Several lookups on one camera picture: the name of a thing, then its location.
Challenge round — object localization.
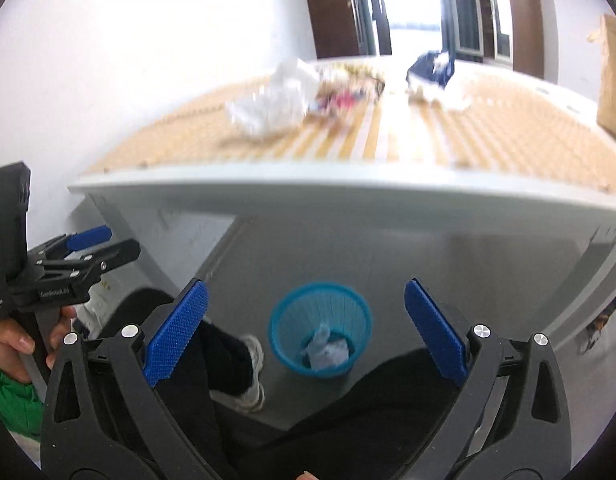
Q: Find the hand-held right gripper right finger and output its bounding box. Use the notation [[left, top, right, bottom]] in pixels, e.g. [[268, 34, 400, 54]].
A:
[[404, 278, 573, 480]]

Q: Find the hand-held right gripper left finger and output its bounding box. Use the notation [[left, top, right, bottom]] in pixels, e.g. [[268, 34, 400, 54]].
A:
[[39, 279, 239, 480]]

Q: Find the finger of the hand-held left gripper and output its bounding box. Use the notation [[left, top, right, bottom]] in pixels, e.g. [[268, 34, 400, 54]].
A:
[[30, 225, 113, 262], [37, 238, 142, 288]]

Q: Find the blue plastic wastebasket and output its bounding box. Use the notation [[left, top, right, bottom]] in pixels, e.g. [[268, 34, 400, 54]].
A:
[[268, 283, 374, 377]]

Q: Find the white tissue paper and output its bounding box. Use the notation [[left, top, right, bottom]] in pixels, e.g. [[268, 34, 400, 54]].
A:
[[225, 57, 322, 139]]

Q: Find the blue plastic bag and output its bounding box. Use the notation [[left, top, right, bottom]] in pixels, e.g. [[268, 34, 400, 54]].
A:
[[405, 50, 457, 92]]

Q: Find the person's left forearm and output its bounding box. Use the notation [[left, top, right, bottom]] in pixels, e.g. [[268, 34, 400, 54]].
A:
[[0, 356, 44, 442]]

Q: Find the person's left hand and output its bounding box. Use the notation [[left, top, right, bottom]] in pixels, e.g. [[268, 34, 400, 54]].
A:
[[0, 306, 77, 382]]

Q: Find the person's left leg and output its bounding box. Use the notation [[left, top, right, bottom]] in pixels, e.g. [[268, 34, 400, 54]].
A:
[[94, 286, 269, 480]]

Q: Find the person's leg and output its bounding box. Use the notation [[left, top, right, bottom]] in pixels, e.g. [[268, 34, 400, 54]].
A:
[[94, 286, 269, 480], [238, 347, 469, 480]]

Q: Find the white sneaker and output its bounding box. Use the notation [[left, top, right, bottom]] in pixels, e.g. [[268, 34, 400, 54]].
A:
[[209, 334, 267, 414]]

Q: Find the person's right leg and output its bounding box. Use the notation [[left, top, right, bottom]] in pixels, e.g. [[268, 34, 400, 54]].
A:
[[238, 347, 469, 480]]

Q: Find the clear plastic wrap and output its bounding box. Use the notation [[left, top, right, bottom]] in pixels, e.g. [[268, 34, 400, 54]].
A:
[[300, 324, 333, 356]]

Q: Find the white table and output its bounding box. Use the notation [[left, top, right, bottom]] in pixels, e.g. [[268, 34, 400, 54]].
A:
[[67, 56, 616, 283]]

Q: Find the beige patterned table mat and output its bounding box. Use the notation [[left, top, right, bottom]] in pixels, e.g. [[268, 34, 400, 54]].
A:
[[82, 58, 616, 195]]

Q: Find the small crumpled white paper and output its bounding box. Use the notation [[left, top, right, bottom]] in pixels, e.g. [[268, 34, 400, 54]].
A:
[[408, 82, 473, 112]]

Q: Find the pink snack wrapper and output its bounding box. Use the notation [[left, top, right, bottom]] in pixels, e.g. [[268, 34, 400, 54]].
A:
[[330, 90, 369, 112]]

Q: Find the cardboard box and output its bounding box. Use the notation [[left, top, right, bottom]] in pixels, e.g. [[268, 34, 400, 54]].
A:
[[586, 13, 616, 147]]

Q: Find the white framed window sash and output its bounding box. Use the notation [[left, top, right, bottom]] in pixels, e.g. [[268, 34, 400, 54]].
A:
[[448, 0, 484, 57]]

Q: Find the brown wooden cabinet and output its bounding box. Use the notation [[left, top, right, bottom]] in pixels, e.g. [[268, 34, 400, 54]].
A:
[[485, 0, 546, 79]]

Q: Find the brown door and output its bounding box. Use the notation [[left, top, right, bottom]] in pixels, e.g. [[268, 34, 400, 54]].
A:
[[298, 0, 369, 60]]

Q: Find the bright window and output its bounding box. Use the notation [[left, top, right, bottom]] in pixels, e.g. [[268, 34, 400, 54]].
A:
[[378, 0, 445, 57]]

